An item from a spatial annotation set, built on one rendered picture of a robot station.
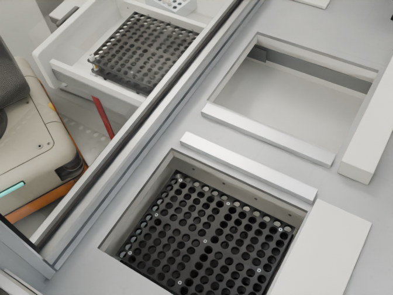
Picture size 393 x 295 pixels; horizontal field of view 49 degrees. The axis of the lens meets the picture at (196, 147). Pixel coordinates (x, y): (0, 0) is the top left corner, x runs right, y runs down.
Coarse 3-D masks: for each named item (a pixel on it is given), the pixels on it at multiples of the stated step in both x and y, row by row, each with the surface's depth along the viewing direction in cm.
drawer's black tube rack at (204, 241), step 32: (192, 192) 74; (160, 224) 68; (192, 224) 68; (224, 224) 71; (256, 224) 67; (288, 224) 66; (128, 256) 66; (160, 256) 68; (192, 256) 65; (224, 256) 64; (256, 256) 64; (192, 288) 62; (224, 288) 62; (256, 288) 64
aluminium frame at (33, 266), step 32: (256, 0) 86; (224, 32) 79; (192, 64) 75; (160, 96) 71; (160, 128) 71; (128, 160) 66; (96, 192) 62; (0, 224) 47; (64, 224) 60; (0, 256) 49; (32, 256) 55; (64, 256) 61; (0, 288) 45
